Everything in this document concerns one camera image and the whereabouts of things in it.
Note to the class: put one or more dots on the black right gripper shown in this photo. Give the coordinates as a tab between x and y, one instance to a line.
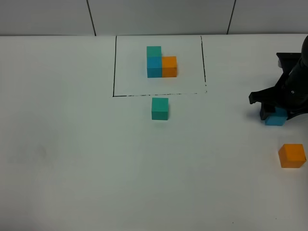
289	93

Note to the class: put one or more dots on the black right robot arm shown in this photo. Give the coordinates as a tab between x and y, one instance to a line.
302	64

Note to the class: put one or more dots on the orange template block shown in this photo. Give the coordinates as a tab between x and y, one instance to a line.
169	66

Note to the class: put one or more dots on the blue template block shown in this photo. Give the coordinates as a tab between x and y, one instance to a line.
154	67

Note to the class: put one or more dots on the green template block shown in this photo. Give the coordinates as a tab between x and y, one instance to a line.
153	51

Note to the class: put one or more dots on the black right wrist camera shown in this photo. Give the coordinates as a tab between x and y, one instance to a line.
286	61

